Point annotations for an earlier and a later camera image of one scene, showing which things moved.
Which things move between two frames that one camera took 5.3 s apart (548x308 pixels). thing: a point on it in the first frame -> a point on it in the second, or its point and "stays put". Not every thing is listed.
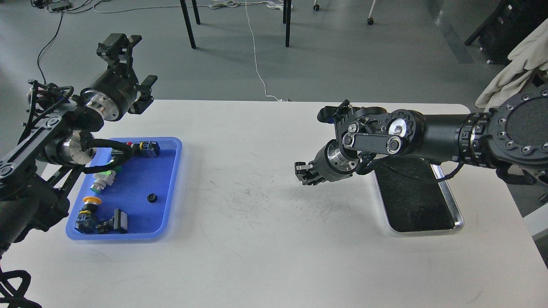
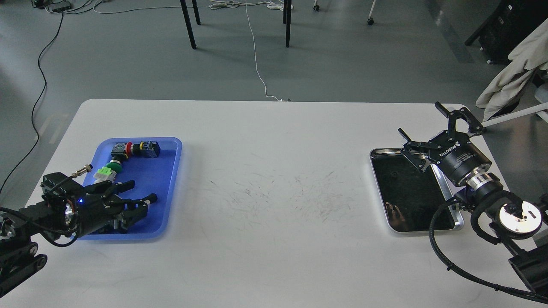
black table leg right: x=287 y=11 stays put
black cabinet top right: x=512 y=20 stays put
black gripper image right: x=330 y=163 -> x=455 y=154
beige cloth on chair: x=529 y=56 stays put
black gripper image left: x=114 y=93 -> x=90 y=214
